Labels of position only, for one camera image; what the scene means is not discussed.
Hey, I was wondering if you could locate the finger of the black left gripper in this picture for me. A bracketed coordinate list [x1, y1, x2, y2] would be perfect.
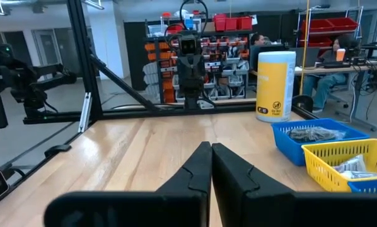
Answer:
[191, 67, 204, 91]
[180, 67, 192, 91]

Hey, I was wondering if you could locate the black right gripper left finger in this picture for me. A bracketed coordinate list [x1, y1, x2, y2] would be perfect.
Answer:
[44, 141, 212, 227]

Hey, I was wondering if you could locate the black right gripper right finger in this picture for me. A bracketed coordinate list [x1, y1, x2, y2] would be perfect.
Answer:
[212, 143, 377, 227]

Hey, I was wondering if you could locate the black textured item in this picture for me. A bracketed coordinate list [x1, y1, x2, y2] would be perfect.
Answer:
[286, 125, 347, 143]

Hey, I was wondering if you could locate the small bottle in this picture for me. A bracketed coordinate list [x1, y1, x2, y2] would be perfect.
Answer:
[332, 154, 368, 173]

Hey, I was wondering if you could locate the white travel toothpaste tube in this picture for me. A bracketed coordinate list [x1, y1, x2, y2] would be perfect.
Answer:
[339, 170, 377, 180]

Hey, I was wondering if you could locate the parts shelf with orange bins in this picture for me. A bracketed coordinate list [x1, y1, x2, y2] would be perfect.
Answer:
[142, 30, 251, 104]

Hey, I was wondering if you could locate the red storage bin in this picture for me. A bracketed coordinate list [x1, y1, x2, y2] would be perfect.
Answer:
[225, 18, 238, 32]
[236, 16, 253, 31]
[213, 14, 226, 32]

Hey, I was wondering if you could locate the black monitor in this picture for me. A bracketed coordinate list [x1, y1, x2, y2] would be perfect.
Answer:
[249, 44, 287, 72]

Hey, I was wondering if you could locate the blue plastic basket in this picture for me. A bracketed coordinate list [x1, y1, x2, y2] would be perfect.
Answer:
[270, 118, 371, 167]
[347, 177, 377, 194]

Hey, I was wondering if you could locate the person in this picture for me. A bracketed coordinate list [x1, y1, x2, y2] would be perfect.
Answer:
[250, 33, 273, 47]
[301, 34, 355, 114]

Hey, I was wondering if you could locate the yellow white wipes canister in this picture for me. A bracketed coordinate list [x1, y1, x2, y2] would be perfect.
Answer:
[255, 50, 297, 123]

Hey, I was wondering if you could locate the yellow plastic basket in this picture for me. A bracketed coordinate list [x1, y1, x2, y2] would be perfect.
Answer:
[301, 137, 377, 193]

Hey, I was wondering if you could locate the grey laptop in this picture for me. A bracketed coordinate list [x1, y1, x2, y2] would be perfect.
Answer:
[289, 47, 321, 67]

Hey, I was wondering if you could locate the red flat tray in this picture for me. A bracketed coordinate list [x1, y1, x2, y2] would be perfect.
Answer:
[300, 18, 334, 33]
[298, 37, 333, 48]
[327, 17, 359, 32]

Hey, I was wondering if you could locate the wooden office desk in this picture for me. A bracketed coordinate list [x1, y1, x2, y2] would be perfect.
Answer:
[250, 61, 377, 132]

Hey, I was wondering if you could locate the black table clamp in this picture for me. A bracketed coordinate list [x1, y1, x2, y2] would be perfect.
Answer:
[43, 144, 72, 158]

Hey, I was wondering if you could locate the black keyboard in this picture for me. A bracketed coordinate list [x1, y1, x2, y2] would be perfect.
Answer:
[322, 62, 352, 69]

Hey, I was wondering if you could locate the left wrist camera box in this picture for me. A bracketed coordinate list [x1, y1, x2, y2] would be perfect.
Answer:
[178, 33, 199, 57]

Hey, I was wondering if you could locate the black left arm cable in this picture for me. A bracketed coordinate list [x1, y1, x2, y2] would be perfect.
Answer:
[165, 0, 209, 44]

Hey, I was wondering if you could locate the silver aluminium bracket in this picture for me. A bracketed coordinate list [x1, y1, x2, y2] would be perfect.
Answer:
[78, 91, 93, 133]

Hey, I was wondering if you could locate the black aluminium table frame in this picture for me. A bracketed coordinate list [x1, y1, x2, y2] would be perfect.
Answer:
[0, 0, 317, 209]

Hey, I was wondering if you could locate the yellow hanging cable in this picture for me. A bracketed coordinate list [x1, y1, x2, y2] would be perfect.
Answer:
[299, 0, 311, 95]

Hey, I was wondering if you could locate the metal wire rack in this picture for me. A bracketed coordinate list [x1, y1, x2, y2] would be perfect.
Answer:
[295, 5, 364, 48]

